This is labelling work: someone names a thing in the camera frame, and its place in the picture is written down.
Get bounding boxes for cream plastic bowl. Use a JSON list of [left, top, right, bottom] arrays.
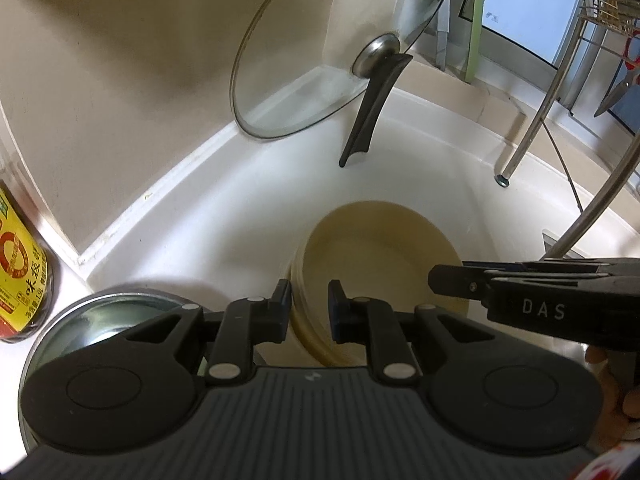
[[287, 201, 471, 367]]

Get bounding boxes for green cutting board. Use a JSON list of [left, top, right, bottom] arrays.
[[459, 0, 488, 84]]

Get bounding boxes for steel dish rack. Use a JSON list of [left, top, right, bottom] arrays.
[[494, 0, 640, 261]]

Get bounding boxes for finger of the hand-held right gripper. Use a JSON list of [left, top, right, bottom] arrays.
[[462, 258, 640, 270], [429, 261, 640, 307]]

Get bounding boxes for red patterned clothing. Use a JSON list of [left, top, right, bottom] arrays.
[[592, 439, 640, 480]]

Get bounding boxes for glass pot lid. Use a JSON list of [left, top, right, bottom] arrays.
[[230, 0, 457, 169]]

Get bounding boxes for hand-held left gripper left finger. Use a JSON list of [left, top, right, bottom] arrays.
[[125, 279, 293, 382]]

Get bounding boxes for person's right hand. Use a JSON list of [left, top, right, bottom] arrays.
[[584, 345, 640, 442]]

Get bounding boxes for red handled scissors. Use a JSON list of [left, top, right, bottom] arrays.
[[594, 30, 640, 119]]

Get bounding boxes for shallow stainless steel basin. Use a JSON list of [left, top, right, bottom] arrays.
[[20, 284, 221, 456]]

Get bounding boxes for soy sauce bottle red handle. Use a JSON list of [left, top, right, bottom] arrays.
[[0, 180, 63, 346]]

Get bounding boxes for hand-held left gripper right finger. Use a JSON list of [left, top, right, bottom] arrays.
[[327, 280, 501, 382]]

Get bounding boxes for kitchen knife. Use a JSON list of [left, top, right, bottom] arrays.
[[434, 0, 453, 72]]

